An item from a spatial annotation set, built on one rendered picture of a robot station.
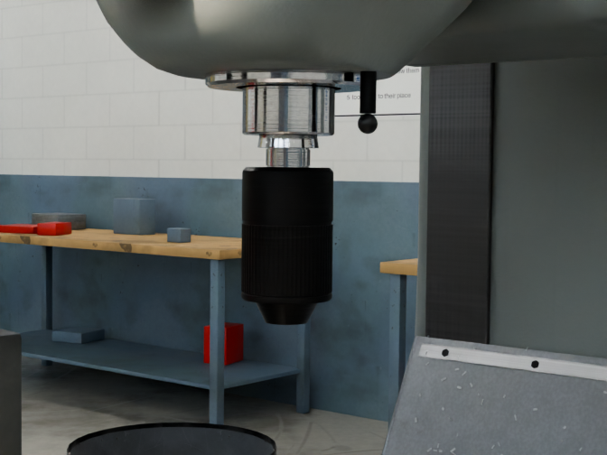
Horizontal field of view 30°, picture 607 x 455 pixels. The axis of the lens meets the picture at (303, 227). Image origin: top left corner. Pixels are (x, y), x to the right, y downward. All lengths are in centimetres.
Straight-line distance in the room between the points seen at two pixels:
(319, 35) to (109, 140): 653
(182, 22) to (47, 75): 699
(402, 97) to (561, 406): 476
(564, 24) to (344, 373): 529
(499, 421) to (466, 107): 26
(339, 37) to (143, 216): 586
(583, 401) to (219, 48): 48
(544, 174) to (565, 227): 5
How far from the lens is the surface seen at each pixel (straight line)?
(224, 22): 51
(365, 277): 573
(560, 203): 91
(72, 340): 675
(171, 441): 287
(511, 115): 94
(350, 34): 52
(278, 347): 613
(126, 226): 643
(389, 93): 566
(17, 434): 82
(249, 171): 57
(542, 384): 92
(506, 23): 64
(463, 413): 94
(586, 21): 63
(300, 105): 56
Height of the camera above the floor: 126
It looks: 3 degrees down
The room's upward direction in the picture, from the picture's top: 1 degrees clockwise
